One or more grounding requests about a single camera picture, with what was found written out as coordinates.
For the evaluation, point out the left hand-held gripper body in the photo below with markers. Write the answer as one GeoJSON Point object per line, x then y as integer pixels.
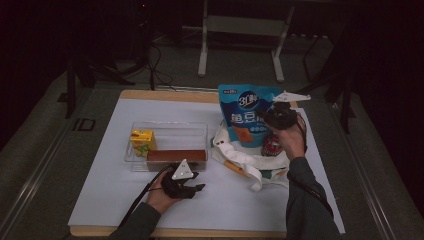
{"type": "Point", "coordinates": [176, 186]}

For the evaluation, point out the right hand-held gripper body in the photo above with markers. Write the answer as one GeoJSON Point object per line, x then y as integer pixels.
{"type": "Point", "coordinates": [283, 115]}

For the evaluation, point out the blue snack bag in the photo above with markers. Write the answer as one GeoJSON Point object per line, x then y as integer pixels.
{"type": "Point", "coordinates": [240, 110]}

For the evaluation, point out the brown carton box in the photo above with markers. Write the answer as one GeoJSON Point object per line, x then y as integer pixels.
{"type": "Point", "coordinates": [176, 156]}

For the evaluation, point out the clear plastic container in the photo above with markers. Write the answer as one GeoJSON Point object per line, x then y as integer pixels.
{"type": "Point", "coordinates": [176, 136]}

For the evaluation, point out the white tote bag coloured patches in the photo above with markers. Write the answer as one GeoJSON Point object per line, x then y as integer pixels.
{"type": "Point", "coordinates": [240, 161]}

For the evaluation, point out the yellow drink carton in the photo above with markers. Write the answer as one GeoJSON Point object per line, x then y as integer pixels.
{"type": "Point", "coordinates": [143, 141]}

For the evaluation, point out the person's left hand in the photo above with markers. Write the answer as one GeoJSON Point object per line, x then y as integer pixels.
{"type": "Point", "coordinates": [160, 200]}

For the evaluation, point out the person's right hand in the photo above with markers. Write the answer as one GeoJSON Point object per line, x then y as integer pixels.
{"type": "Point", "coordinates": [293, 141]}

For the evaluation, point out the red can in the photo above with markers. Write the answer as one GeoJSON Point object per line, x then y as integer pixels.
{"type": "Point", "coordinates": [270, 146]}

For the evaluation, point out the white table mat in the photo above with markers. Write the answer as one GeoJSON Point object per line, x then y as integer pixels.
{"type": "Point", "coordinates": [226, 206]}

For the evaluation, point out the black stand with legs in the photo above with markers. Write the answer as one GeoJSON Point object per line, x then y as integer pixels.
{"type": "Point", "coordinates": [346, 100]}
{"type": "Point", "coordinates": [70, 86]}

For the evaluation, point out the grey metal stand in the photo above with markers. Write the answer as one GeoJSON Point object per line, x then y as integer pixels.
{"type": "Point", "coordinates": [243, 25]}

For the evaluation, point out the black floor bracket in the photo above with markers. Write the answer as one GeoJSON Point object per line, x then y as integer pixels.
{"type": "Point", "coordinates": [83, 124]}

